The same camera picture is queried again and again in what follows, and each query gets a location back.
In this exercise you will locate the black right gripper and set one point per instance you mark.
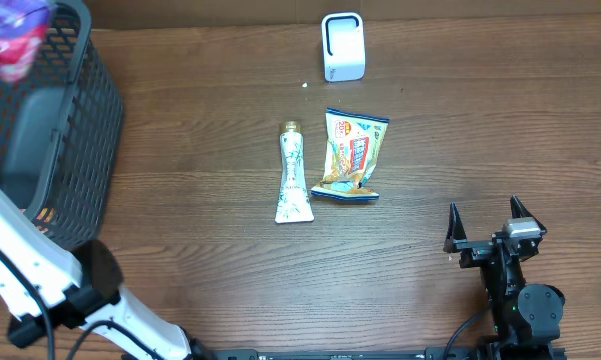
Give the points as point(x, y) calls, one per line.
point(474, 251)

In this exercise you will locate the beige orange snack bag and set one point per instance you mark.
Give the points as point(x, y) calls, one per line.
point(352, 151)

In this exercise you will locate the small orange tissue box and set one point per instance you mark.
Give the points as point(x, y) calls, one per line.
point(44, 219)

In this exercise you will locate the pink purple pad package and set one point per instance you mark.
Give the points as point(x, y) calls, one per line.
point(23, 25)

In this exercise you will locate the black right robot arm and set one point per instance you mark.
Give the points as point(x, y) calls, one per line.
point(526, 316)

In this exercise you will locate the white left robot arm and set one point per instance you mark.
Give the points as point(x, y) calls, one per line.
point(45, 285)

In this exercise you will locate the white barcode scanner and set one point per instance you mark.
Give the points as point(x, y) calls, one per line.
point(344, 55)

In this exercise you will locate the white floral tube gold cap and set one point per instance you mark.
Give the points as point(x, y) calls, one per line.
point(293, 204)

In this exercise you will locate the dark grey plastic basket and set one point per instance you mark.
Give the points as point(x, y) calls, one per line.
point(60, 130)

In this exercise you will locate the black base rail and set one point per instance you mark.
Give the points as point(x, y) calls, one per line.
point(430, 353)

